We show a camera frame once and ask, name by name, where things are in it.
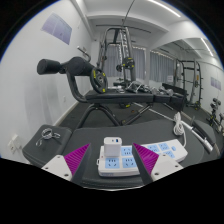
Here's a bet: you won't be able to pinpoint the group of dumbbells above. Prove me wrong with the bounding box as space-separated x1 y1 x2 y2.
113 81 175 97

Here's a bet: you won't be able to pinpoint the metal spring collar clip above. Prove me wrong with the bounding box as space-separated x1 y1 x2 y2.
35 126 62 147

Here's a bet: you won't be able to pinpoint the grey window curtain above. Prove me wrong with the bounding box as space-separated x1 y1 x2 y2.
148 50 176 84
103 44 148 82

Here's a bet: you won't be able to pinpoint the black weight bench with rollers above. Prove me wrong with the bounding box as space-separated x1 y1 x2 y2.
36 56 186 130

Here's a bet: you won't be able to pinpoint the dumbbell rack stand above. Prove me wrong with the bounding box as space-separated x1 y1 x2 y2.
206 97 224 135

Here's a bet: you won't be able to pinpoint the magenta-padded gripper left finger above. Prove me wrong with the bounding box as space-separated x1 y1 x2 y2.
41 143 92 185

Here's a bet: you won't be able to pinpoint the grey smith machine rack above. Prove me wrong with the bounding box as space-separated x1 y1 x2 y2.
96 26 138 92

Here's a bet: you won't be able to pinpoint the white coiled power cable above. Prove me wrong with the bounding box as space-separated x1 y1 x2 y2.
172 111 188 148

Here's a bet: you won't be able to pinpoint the black weight plate yellow marks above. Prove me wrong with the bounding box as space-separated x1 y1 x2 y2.
89 67 109 95

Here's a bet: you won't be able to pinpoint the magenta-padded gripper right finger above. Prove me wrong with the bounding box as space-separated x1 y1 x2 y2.
131 142 185 186

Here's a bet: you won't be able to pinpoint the white wall socket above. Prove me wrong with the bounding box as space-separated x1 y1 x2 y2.
6 133 21 155

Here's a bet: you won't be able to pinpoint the black power rack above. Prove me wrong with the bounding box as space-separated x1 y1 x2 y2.
173 58 205 111

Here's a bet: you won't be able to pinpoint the black square box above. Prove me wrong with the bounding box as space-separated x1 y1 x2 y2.
162 82 187 111

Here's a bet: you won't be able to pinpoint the black padded seat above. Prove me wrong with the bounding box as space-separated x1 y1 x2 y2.
192 118 218 148
22 124 74 168

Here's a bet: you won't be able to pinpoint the small purple wall poster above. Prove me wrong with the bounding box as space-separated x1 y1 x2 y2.
210 76 223 91

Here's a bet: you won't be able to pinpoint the long ceiling light strip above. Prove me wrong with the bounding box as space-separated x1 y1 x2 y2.
145 0 183 19
199 36 215 58

